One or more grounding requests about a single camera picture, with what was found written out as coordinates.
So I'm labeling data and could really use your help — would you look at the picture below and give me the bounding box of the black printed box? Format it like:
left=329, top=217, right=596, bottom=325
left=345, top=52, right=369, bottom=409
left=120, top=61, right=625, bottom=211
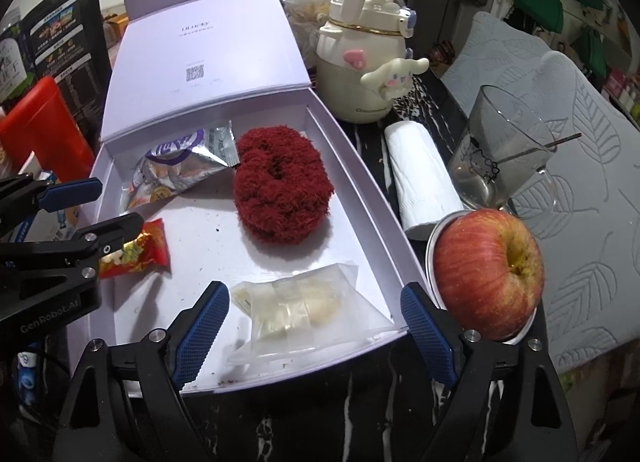
left=20, top=0, right=113, bottom=143

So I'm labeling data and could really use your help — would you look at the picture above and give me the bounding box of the blue white packet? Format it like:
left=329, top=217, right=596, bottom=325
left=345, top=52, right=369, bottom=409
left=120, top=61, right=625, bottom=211
left=20, top=207, right=81, bottom=243

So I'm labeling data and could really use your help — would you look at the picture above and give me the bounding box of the lavender gift box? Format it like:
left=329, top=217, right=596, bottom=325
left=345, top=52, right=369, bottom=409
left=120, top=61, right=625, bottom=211
left=90, top=0, right=416, bottom=395

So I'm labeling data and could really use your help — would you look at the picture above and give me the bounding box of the glass mug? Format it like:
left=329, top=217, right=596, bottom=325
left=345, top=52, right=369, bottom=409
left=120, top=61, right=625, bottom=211
left=447, top=85, right=563, bottom=215

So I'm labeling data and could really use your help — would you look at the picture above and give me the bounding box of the red apple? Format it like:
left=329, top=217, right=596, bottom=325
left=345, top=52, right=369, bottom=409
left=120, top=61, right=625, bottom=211
left=434, top=208, right=545, bottom=341

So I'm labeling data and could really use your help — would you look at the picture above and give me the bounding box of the purple silver snack packet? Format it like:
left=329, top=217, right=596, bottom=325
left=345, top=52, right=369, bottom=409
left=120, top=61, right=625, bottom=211
left=124, top=121, right=242, bottom=211

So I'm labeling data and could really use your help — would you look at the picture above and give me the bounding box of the dark jar white label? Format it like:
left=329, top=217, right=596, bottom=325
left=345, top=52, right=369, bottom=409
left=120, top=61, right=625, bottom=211
left=0, top=24, right=28, bottom=105

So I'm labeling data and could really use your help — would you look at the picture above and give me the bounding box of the red plastic container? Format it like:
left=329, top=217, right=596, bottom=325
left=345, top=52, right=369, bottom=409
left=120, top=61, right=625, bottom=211
left=0, top=76, right=96, bottom=183

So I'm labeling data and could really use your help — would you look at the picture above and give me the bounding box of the thin metal stirrer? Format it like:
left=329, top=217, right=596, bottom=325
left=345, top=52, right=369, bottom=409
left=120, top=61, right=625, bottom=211
left=500, top=133, right=583, bottom=163

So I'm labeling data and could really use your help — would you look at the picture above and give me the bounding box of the metal bowl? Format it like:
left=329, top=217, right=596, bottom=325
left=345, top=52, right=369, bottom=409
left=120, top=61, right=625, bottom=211
left=425, top=209, right=538, bottom=345

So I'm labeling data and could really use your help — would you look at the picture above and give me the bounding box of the clear plastic pastry packet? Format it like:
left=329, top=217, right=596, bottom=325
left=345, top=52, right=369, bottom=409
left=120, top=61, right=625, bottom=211
left=225, top=262, right=396, bottom=368

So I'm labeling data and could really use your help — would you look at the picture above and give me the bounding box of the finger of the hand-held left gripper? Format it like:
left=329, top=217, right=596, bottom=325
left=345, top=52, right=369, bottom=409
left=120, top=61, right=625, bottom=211
left=0, top=212, right=143, bottom=275
left=0, top=177, right=103, bottom=237

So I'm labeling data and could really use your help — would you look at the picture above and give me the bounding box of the red fluffy scrunchie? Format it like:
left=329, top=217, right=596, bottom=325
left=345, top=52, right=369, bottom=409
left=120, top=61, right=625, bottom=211
left=233, top=126, right=335, bottom=247

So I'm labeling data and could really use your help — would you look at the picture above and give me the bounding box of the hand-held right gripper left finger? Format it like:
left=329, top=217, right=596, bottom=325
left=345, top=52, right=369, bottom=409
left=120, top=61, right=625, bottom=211
left=50, top=280, right=232, bottom=462

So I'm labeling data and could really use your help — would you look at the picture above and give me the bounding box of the red yellow snack packet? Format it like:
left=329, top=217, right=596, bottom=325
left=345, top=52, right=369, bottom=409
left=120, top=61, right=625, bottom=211
left=97, top=218, right=172, bottom=280

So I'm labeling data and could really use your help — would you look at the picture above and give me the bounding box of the small green tote bag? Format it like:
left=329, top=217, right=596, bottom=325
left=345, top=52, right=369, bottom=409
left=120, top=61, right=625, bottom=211
left=580, top=26, right=608, bottom=77

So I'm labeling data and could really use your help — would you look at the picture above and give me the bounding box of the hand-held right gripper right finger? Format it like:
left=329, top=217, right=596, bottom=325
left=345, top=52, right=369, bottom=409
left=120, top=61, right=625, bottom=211
left=400, top=282, right=581, bottom=462

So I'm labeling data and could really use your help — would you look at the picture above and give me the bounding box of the blue white wrapper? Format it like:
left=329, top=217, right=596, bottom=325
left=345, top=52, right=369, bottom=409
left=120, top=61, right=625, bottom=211
left=17, top=352, right=41, bottom=393

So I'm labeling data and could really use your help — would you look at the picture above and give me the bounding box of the cream cartoon water bottle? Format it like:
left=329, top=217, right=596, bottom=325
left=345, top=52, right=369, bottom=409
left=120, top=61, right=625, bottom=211
left=316, top=0, right=431, bottom=123

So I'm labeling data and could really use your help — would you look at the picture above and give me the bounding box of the white tissue roll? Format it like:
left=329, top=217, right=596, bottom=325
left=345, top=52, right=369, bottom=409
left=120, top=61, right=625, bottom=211
left=384, top=122, right=466, bottom=241

